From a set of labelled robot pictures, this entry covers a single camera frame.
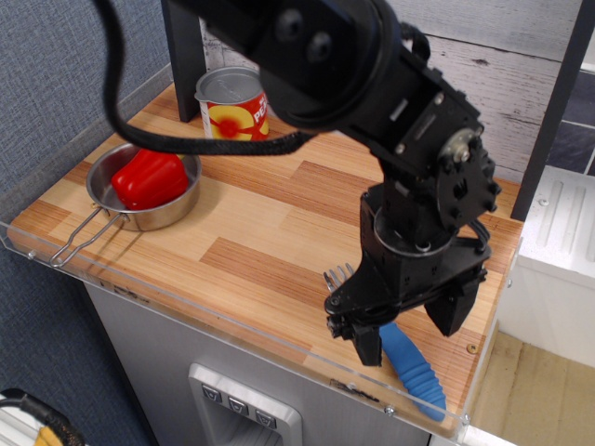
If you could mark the dark frame post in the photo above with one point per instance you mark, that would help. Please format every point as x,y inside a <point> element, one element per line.
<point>562,90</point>
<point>187,58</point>

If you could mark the dark right frame post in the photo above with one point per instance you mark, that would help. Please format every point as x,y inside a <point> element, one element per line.
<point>562,90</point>

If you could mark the blue handled metal fork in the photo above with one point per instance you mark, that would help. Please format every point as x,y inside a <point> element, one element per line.
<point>413,370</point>

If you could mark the white appliance at right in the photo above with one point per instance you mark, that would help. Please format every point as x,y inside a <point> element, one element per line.
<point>548,300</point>

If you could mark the red bell pepper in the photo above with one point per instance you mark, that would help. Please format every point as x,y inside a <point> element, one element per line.
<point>150,179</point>

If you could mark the grey cabinet with dispenser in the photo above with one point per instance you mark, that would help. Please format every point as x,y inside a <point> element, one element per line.
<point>157,353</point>

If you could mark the red yellow tin can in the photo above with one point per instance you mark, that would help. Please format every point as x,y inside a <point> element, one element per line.
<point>233,104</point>

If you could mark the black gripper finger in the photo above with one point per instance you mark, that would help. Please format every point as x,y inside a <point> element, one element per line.
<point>452,306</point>
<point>368,344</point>

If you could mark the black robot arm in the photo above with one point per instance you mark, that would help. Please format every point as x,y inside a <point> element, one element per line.
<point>351,66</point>

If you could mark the small steel pan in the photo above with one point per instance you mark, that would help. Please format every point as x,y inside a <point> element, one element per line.
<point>103,195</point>

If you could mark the dark left frame post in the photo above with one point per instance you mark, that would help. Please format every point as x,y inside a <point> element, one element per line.
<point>187,58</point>

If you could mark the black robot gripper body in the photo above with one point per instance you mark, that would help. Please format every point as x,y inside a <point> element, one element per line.
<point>394,276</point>

